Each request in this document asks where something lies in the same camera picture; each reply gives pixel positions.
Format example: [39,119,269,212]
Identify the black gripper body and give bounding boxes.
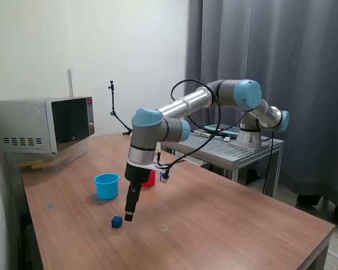
[124,162,150,188]

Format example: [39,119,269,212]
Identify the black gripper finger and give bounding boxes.
[134,182,143,204]
[124,182,139,222]

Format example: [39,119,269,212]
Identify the red plastic cup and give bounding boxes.
[140,168,157,188]

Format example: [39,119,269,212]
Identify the blue plastic cup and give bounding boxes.
[94,173,121,201]

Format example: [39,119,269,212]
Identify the blue grey teach pendant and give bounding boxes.
[204,123,240,137]

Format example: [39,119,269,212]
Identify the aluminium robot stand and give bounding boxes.
[160,133,284,199]

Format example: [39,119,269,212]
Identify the silver microwave oven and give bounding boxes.
[0,96,96,155]

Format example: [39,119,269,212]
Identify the grey curtain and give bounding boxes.
[184,0,338,210]

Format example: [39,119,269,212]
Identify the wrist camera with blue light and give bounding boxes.
[158,168,172,184]

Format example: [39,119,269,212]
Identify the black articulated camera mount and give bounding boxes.
[107,80,134,136]

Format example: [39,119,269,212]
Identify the black cable with metal connector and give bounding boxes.
[193,128,231,141]

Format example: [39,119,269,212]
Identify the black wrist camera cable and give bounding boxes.
[157,78,223,173]

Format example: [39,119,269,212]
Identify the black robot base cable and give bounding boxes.
[261,130,274,195]

